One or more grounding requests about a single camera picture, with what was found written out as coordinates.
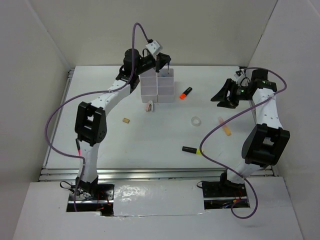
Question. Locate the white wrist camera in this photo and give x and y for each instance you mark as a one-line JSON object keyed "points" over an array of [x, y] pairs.
{"points": [[241, 78], [154, 47]]}

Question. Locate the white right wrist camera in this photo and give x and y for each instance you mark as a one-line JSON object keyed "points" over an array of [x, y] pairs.
{"points": [[241, 78]]}

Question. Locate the tan eraser block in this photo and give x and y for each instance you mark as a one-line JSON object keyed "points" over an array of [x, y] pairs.
{"points": [[126, 120]]}

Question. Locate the orange and black highlighter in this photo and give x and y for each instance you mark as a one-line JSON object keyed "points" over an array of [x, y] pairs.
{"points": [[185, 93]]}

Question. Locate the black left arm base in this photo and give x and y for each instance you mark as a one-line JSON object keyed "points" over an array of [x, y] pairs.
{"points": [[90, 193]]}

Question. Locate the right white divided container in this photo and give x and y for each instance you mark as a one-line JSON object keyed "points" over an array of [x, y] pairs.
{"points": [[166, 86]]}

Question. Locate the left white divided container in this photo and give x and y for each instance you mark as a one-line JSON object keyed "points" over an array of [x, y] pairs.
{"points": [[148, 86]]}

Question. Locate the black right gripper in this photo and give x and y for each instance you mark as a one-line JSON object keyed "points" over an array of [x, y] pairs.
{"points": [[222, 95]]}

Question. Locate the dark blue pen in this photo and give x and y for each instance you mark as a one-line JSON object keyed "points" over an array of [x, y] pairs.
{"points": [[168, 68]]}

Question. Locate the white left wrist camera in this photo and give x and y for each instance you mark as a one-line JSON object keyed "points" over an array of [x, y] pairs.
{"points": [[154, 47]]}

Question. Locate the pink and orange eraser stick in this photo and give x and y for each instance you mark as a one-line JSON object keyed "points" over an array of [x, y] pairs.
{"points": [[225, 128]]}

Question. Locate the pink and black highlighter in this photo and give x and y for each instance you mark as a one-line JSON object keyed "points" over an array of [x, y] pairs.
{"points": [[78, 146]]}

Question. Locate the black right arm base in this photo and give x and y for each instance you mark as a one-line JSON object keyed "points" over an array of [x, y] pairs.
{"points": [[222, 190]]}

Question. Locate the clear tape roll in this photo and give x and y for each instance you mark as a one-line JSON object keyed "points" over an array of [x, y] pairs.
{"points": [[195, 121]]}

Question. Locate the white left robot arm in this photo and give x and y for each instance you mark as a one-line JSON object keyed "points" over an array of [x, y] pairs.
{"points": [[91, 117]]}

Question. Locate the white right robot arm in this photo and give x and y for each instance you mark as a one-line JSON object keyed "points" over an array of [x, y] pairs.
{"points": [[268, 139]]}

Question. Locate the yellow and black highlighter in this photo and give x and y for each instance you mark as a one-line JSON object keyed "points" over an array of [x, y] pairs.
{"points": [[191, 150]]}

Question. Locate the white divided container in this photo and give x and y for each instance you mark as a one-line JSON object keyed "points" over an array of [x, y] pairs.
{"points": [[166, 86], [148, 86]]}

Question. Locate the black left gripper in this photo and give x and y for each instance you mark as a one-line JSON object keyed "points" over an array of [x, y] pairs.
{"points": [[162, 60]]}

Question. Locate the aluminium table frame rail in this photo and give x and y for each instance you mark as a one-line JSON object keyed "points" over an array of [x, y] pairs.
{"points": [[150, 145]]}

